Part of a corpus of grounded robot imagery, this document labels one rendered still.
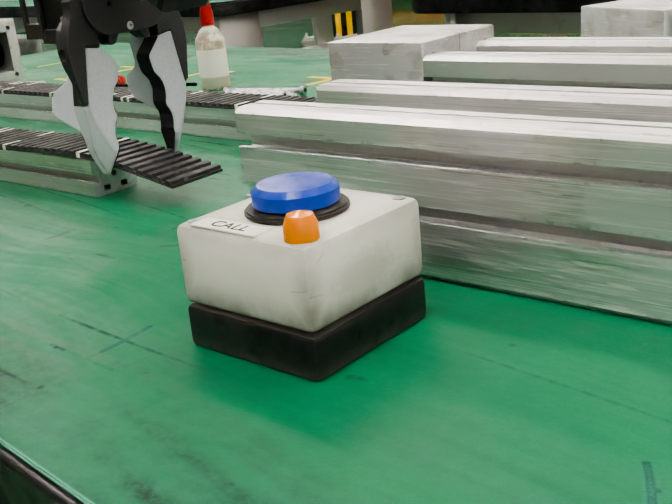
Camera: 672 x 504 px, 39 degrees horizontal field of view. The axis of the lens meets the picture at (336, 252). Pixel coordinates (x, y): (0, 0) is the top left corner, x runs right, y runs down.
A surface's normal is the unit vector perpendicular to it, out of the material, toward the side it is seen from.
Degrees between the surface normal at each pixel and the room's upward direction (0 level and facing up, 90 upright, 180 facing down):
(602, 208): 90
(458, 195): 90
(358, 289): 90
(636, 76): 90
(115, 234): 0
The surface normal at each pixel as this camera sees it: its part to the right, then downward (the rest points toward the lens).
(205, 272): -0.64, 0.30
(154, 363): -0.09, -0.94
